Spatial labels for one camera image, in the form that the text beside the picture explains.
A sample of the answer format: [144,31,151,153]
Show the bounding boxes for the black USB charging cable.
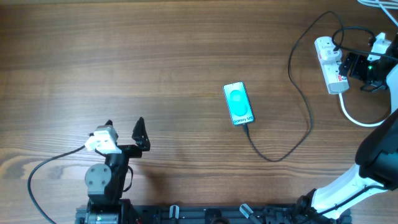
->
[242,11,345,163]

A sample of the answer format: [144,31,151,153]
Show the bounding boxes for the teal Samsung Galaxy smartphone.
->
[223,82,254,126]

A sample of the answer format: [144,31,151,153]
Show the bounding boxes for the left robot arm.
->
[75,117,150,224]

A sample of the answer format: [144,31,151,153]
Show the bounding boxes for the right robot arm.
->
[290,33,397,223]

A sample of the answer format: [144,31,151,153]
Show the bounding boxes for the white USB charger plug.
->
[318,47,342,63]

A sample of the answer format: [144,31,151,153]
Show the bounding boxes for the white power strip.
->
[314,36,349,95]

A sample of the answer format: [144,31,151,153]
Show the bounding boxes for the white cables at corner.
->
[356,0,398,28]

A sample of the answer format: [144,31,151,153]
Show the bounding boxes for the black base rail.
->
[75,203,352,224]

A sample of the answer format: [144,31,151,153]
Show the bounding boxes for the black left camera cable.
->
[27,144,86,224]

